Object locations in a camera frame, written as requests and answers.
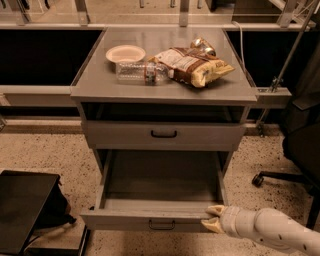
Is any yellow brown chip bag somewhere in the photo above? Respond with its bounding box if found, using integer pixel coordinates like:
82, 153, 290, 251
150, 47, 235, 88

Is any white cable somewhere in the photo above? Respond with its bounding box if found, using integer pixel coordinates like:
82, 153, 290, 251
231, 20, 248, 78

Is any metal railing frame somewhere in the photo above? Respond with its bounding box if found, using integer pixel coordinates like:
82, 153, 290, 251
0, 0, 320, 111

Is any white paper bowl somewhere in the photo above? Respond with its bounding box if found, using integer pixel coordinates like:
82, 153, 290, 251
106, 45, 146, 63

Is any grey top drawer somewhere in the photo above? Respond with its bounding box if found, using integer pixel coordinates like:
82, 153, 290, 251
82, 121, 245, 151

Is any metal diagonal rod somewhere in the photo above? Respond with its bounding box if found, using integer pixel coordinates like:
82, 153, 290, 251
255, 0, 320, 137

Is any shiny metal can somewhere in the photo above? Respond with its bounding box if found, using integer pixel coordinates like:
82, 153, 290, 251
190, 37, 216, 56

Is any clear plastic water bottle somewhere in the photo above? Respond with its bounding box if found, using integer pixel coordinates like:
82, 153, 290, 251
116, 62, 173, 84

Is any grey drawer cabinet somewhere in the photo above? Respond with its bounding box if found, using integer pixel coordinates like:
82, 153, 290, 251
71, 26, 257, 171

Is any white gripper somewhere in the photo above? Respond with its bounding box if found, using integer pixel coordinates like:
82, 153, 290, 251
201, 205, 256, 238

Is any black office chair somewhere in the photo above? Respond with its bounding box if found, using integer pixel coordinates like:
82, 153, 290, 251
252, 44, 320, 229

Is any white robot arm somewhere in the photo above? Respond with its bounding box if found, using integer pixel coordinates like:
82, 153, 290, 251
201, 205, 320, 256

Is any grey drawer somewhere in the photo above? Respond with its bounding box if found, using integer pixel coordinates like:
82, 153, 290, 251
81, 150, 227, 233
82, 121, 245, 151

